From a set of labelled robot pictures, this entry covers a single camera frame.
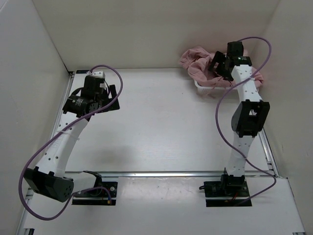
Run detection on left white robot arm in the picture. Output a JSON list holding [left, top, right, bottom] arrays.
[[19, 82, 121, 202]]

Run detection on pink trousers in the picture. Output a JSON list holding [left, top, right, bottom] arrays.
[[179, 45, 266, 98]]

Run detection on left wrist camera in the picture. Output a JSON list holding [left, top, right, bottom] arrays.
[[82, 71, 105, 95]]

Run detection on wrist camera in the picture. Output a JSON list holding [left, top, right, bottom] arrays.
[[82, 71, 105, 95], [226, 41, 244, 60]]

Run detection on white plastic basket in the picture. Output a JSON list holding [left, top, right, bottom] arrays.
[[194, 81, 231, 97]]

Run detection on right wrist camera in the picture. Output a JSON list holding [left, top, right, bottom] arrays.
[[226, 41, 244, 60]]

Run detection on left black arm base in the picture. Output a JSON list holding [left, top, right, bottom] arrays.
[[72, 178, 118, 206]]

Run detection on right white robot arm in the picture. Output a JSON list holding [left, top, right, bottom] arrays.
[[209, 51, 270, 196]]

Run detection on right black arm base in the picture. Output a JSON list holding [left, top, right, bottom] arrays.
[[199, 174, 252, 207]]

